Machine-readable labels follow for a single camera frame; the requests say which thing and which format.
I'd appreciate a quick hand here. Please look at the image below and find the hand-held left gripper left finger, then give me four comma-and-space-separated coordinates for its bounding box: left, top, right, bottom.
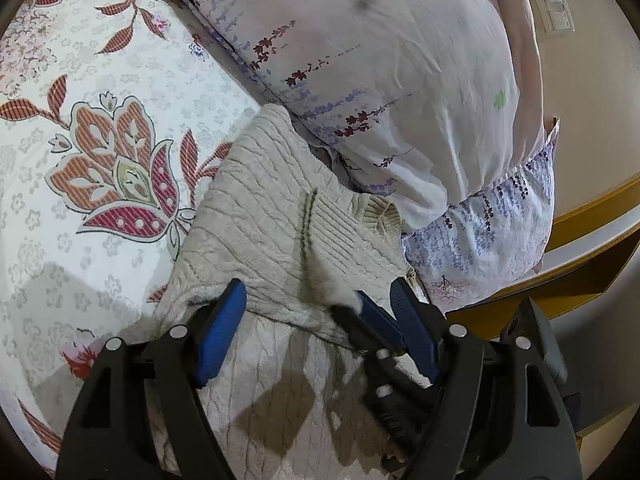
55, 279, 247, 480

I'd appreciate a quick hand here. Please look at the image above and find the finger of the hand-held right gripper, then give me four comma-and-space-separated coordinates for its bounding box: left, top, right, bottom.
331, 291, 440, 477

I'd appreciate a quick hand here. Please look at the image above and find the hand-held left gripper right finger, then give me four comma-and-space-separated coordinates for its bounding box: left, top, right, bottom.
389, 276, 584, 480

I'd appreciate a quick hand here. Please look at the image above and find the beige cable knit sweater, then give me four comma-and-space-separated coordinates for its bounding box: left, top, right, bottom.
150, 103, 437, 480

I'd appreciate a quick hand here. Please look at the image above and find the yellow wooden headboard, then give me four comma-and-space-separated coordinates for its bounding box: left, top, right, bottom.
447, 172, 640, 480

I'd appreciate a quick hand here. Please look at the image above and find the purple flower print pillow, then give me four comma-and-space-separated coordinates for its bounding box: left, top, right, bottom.
400, 137, 557, 311

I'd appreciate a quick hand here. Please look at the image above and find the white lavender print pillow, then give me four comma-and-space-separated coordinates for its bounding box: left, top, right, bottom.
144, 0, 561, 235

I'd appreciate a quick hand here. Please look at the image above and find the floral printed bed sheet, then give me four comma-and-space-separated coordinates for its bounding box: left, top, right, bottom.
0, 0, 281, 477

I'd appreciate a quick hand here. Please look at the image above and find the white wall switch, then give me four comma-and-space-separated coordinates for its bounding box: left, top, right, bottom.
531, 0, 577, 34

